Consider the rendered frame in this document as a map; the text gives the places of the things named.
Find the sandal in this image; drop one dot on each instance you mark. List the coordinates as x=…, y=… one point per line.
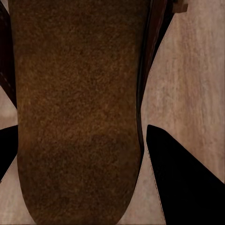
x=76, y=71

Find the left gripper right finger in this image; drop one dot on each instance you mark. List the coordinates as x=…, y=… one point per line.
x=189, y=193

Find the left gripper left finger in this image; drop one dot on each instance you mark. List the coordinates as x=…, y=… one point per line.
x=8, y=148

